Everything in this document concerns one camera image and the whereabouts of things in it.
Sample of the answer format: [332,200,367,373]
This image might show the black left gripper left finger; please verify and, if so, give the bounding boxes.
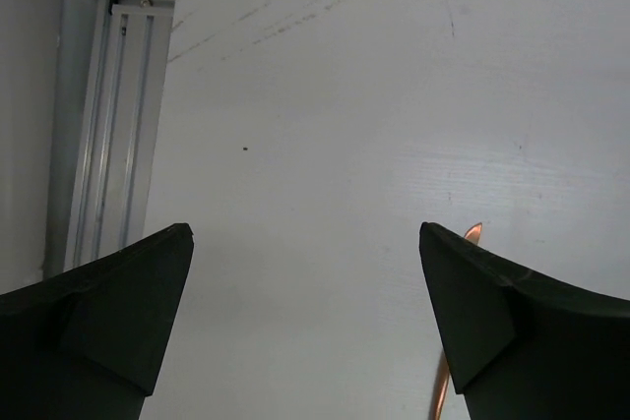
[1,223,193,419]

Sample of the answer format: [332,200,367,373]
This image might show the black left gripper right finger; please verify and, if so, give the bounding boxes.
[419,222,629,419]

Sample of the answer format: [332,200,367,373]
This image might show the aluminium rail frame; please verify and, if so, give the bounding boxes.
[63,0,175,270]

